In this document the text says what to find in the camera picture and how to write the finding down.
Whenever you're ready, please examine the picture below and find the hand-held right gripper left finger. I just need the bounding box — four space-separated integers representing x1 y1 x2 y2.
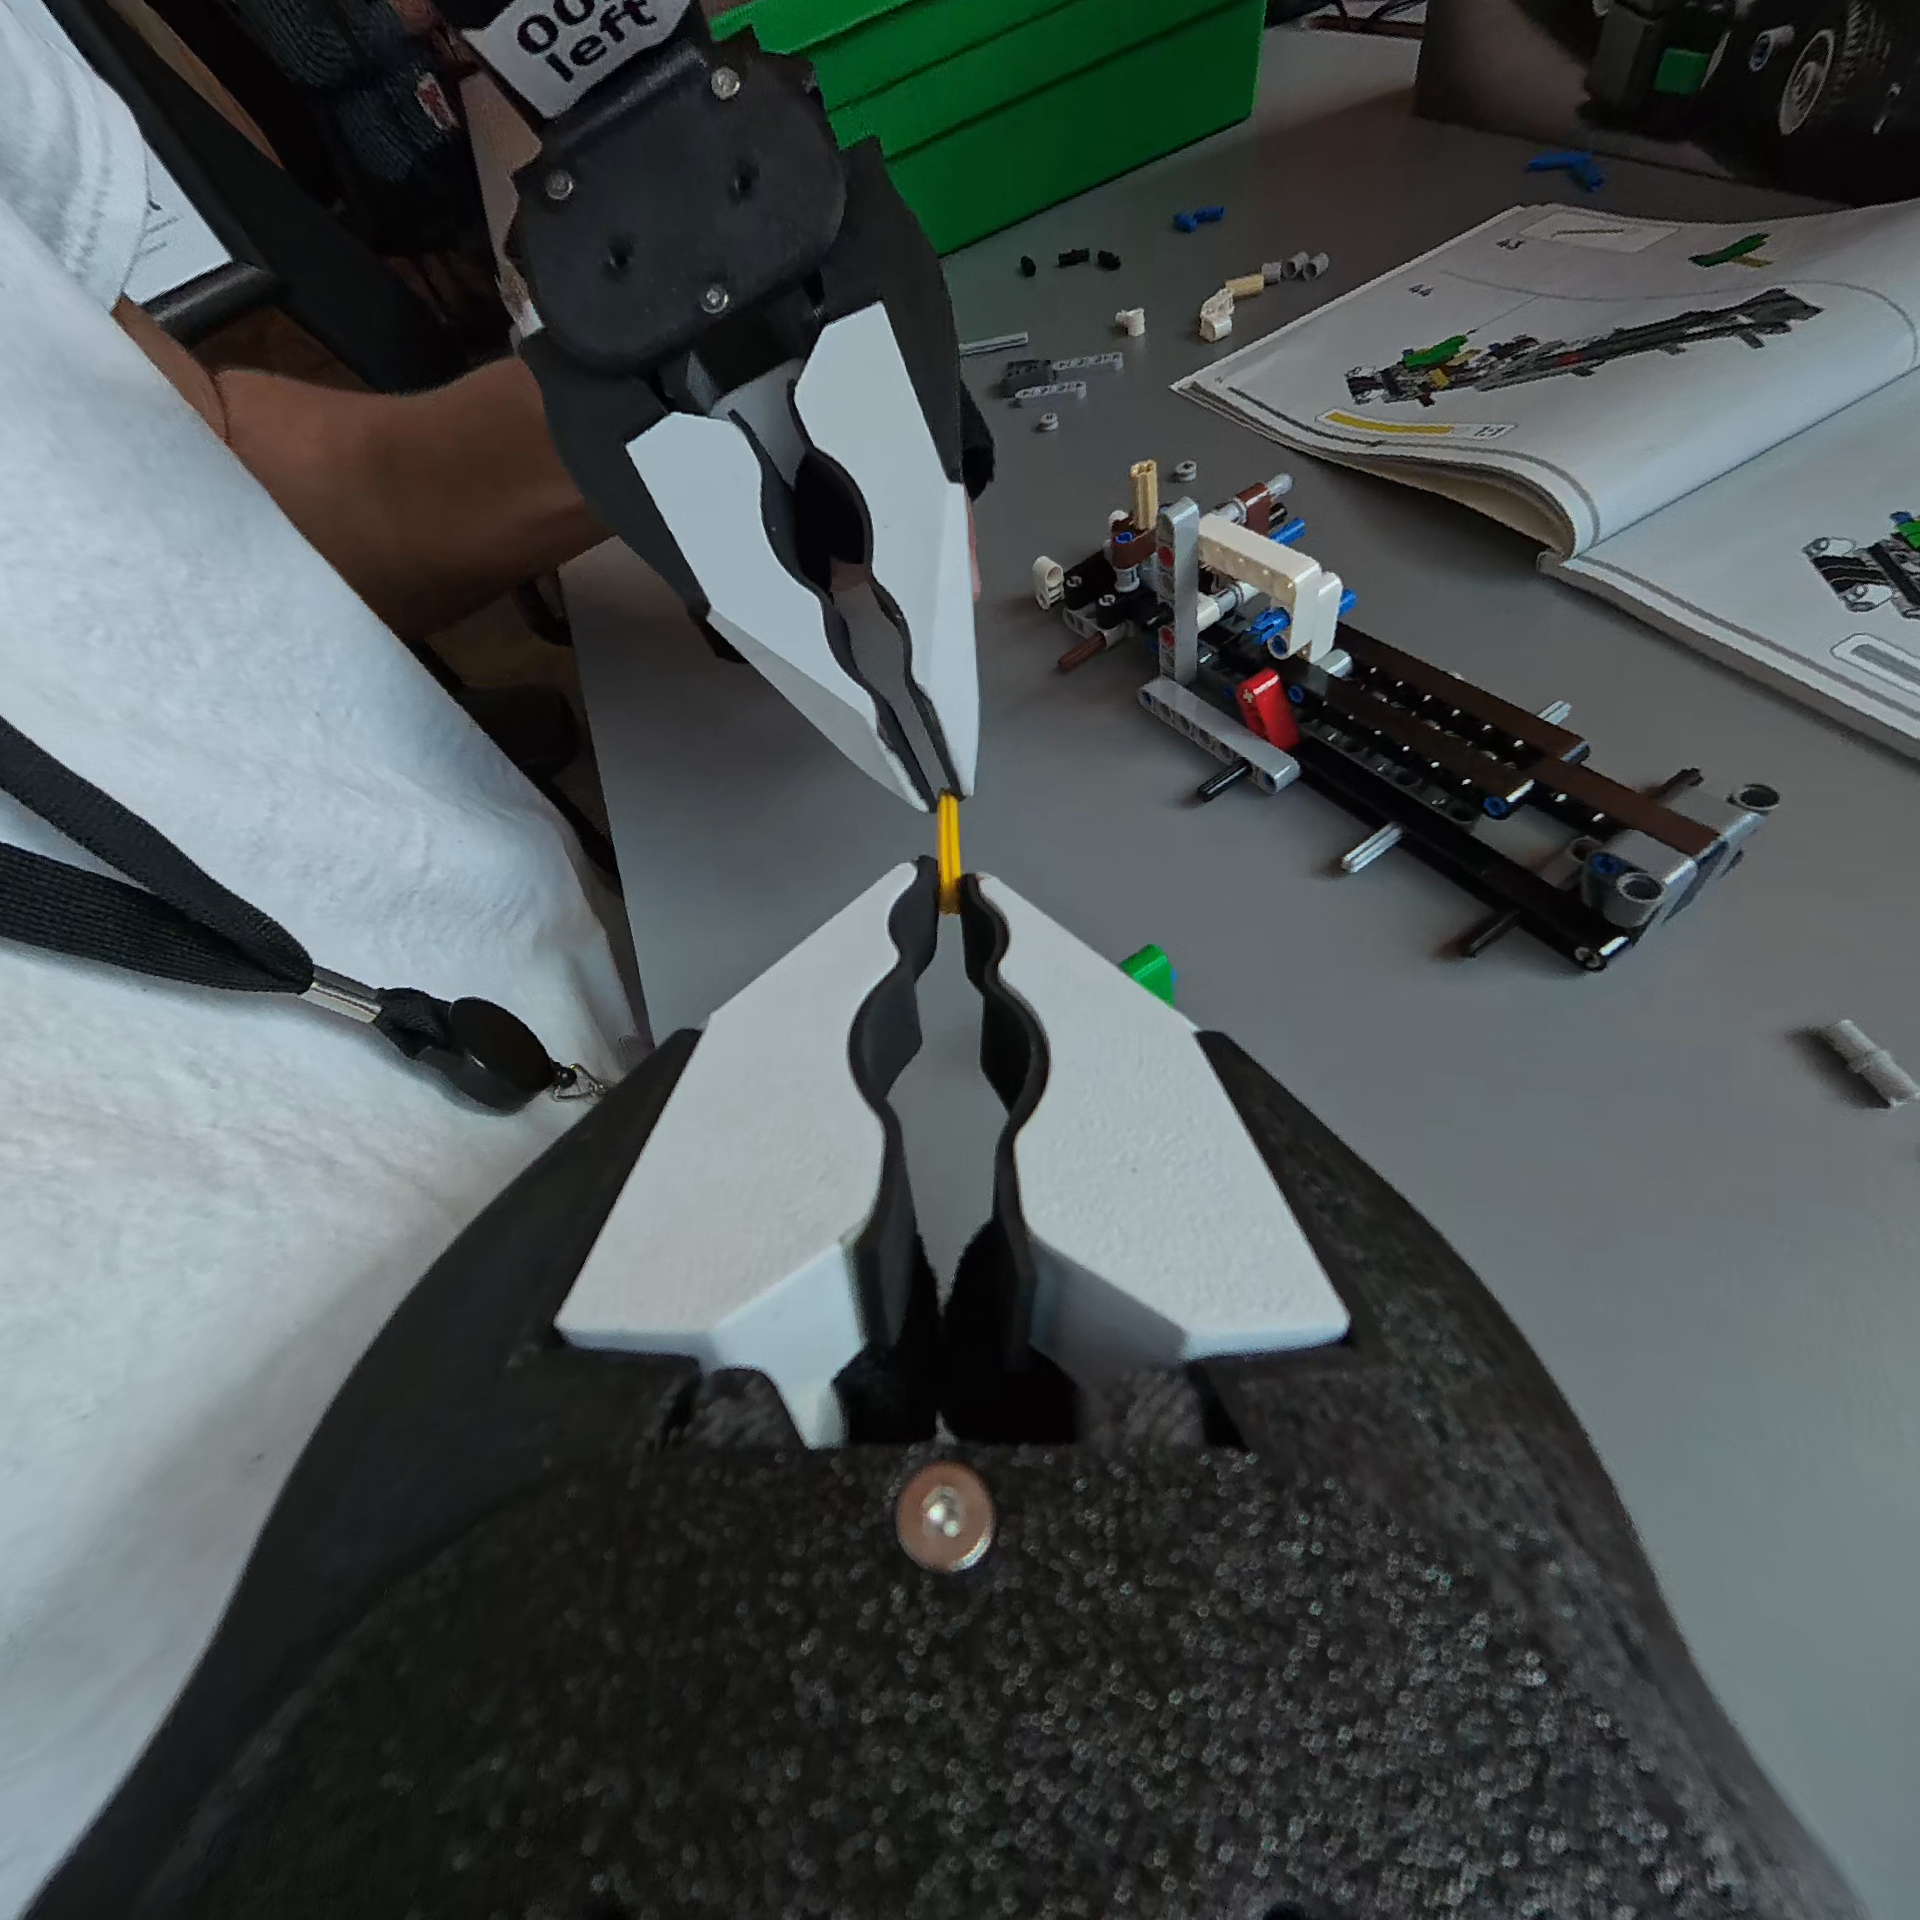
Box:
556 860 951 1451

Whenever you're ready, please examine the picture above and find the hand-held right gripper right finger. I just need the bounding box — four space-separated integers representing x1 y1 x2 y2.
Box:
942 875 1352 1447

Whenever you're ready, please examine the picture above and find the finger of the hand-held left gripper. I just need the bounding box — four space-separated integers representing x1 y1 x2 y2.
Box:
623 374 958 815
790 298 984 801

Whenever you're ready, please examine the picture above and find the person's left forearm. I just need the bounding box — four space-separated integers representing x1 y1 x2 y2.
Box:
111 298 606 642

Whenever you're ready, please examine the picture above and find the lego truck chassis model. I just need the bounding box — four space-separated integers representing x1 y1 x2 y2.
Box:
1031 455 1784 975

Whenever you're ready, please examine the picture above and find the open lego instruction booklet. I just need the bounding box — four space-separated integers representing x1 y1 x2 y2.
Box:
1170 202 1920 762

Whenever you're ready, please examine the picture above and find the light grey lego connector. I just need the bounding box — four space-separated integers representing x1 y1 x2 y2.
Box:
1823 1017 1916 1111

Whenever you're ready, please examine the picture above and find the lego set box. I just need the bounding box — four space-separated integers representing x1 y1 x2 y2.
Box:
1415 0 1920 207

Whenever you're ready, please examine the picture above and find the black badge reel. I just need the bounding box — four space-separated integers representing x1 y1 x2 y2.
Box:
374 986 611 1116

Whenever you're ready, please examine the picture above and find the green plastic bin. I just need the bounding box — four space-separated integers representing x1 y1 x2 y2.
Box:
708 0 1270 59
807 42 1264 157

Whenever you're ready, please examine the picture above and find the black lanyard strap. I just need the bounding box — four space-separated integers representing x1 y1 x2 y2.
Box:
0 718 387 1033

